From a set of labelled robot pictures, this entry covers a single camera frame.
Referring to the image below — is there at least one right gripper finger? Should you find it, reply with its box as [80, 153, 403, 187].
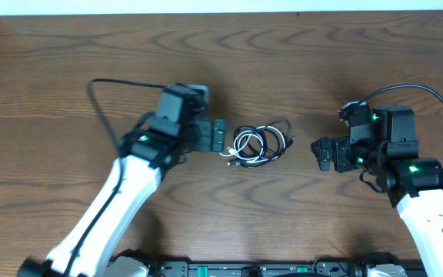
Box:
[316, 152, 333, 172]
[311, 137, 335, 156]

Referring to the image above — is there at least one black usb cable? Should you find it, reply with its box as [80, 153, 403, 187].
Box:
[227, 118, 295, 169]

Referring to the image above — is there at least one white usb cable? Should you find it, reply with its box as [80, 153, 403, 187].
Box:
[219, 125, 286, 162]

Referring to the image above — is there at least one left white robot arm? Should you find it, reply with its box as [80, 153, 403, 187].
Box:
[17, 84, 226, 276]

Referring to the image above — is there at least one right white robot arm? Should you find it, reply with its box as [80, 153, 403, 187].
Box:
[311, 104, 443, 276]

